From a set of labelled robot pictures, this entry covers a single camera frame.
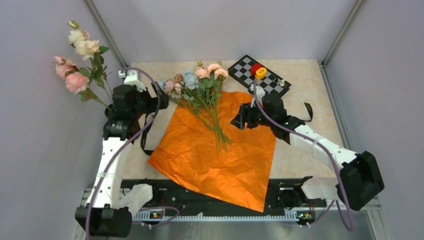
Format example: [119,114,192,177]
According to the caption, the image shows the pink and white flower stems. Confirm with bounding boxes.
[53,19,117,112]

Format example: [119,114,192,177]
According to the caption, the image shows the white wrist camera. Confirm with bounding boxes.
[118,69,147,93]
[248,83,266,108]

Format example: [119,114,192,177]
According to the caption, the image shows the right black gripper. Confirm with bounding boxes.
[230,100,275,130]

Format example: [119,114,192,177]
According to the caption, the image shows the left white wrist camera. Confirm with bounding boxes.
[118,69,147,93]

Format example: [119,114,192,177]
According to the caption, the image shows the red round toy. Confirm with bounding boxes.
[249,63,262,76]

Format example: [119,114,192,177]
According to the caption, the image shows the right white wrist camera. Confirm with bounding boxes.
[248,83,266,108]

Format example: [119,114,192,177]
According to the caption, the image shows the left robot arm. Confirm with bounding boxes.
[75,81,169,240]

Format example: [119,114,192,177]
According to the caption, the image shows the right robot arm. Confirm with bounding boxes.
[231,94,385,211]

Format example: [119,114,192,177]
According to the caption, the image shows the black white chessboard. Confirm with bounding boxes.
[227,54,292,97]

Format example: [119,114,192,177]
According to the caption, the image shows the black cylindrical vase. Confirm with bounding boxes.
[104,104,114,120]

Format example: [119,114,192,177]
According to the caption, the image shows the yellow ring toy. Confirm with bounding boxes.
[255,67,268,80]

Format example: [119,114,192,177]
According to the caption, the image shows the black ribbon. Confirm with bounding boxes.
[139,101,314,157]

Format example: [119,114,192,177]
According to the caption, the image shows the orange paper flower bouquet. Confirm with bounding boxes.
[158,61,233,153]

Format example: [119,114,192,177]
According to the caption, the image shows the orange wrapping paper sheet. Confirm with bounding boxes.
[148,91,276,202]

